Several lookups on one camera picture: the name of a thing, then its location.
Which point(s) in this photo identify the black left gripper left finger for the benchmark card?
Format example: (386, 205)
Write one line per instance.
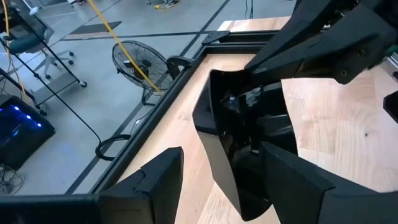
(124, 208)

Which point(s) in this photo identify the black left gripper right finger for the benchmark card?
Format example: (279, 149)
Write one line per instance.
(311, 202)

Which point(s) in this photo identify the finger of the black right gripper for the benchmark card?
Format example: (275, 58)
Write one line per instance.
(304, 25)
(348, 53)

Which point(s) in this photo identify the black computer blue lights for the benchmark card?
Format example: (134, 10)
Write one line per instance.
(21, 133)

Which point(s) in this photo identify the black floor fan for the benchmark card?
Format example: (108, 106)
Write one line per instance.
(143, 67)

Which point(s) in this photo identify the grey office chair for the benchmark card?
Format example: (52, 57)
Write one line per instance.
(26, 43)

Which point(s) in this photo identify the black frame clamp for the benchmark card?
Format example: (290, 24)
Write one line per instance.
(178, 63)

